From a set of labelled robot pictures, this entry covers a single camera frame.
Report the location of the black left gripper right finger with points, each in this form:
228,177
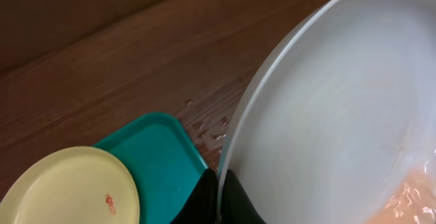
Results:
236,207

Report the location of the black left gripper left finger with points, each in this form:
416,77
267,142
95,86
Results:
201,205

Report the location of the yellow-green plate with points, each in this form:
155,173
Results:
74,185

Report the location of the white plate with red stain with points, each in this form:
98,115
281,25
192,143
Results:
338,123

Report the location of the teal plastic tray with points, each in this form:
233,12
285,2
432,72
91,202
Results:
162,160

